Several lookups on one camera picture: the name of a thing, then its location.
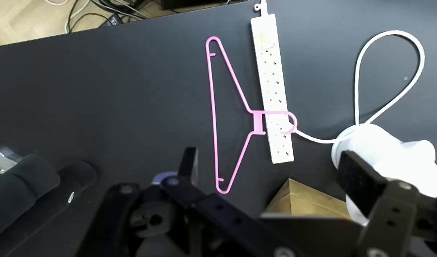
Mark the white power strip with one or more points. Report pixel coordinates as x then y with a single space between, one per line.
272 84

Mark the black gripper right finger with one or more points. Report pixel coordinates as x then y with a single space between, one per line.
389 206

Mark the pink plastic clothing hanger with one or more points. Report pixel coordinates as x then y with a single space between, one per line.
259 126

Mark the brown paper bag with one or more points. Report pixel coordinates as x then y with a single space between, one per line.
301 201

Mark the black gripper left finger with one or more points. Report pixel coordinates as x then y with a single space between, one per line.
224 231

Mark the black cloth garment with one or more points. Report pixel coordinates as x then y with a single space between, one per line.
34 194

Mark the white electric kettle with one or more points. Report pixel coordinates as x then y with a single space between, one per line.
412 162

